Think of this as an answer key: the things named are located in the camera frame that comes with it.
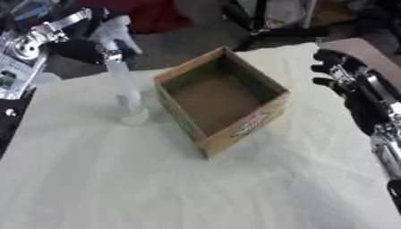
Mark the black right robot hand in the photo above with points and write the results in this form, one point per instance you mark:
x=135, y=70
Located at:
x=365, y=110

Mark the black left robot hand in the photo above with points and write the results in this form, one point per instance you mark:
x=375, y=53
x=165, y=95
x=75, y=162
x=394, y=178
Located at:
x=78, y=50

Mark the white spray bottle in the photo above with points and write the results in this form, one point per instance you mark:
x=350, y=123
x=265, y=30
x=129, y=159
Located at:
x=127, y=95

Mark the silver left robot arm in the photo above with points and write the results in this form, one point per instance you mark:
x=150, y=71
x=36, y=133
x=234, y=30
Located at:
x=21, y=64

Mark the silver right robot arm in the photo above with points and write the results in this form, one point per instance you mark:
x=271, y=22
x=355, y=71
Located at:
x=387, y=143

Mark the tan cardboard box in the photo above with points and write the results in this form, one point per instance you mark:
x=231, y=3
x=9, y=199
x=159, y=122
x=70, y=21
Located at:
x=219, y=98

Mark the red bag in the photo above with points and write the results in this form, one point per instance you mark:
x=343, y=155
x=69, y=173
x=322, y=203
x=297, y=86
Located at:
x=156, y=15

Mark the black tripod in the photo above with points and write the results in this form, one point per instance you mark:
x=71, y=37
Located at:
x=263, y=28

